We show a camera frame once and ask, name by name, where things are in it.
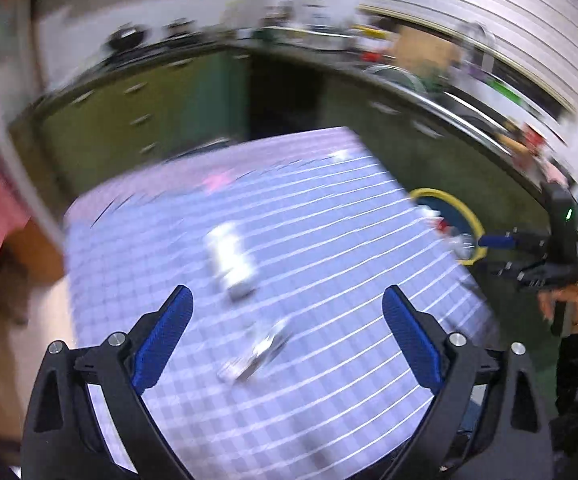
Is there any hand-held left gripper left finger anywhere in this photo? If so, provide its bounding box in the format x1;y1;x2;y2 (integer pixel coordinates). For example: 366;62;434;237
20;285;195;480

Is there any brown cardboard box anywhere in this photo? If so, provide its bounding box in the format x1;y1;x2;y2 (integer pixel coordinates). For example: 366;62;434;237
394;25;458;79

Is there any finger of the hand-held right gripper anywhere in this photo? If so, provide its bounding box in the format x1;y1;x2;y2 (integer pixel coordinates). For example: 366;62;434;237
489;259;547;292
478;229;547;257

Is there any metal cooking pot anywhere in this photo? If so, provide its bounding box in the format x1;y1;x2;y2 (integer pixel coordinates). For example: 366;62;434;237
164;16;196;40

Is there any black wok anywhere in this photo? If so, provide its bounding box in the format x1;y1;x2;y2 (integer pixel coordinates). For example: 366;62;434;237
106;24;151;52

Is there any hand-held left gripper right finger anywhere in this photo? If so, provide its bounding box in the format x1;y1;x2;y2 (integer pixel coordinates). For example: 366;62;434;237
382;284;554;480

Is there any clear plastic bottle white label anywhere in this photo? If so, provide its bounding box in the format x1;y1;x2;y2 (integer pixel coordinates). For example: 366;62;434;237
446;232;480;262

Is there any yellow rimmed trash bin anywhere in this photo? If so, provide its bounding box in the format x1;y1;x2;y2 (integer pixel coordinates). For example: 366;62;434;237
409;187;486;267

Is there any blue checkered tablecloth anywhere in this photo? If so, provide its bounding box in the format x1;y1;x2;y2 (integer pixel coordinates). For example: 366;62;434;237
63;126;500;476

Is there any white roller shutter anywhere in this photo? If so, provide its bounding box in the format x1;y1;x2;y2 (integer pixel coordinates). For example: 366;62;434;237
359;0;578;113

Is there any crumpled silver snack packet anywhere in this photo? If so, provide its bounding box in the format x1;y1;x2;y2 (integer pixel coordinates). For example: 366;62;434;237
217;316;293;386

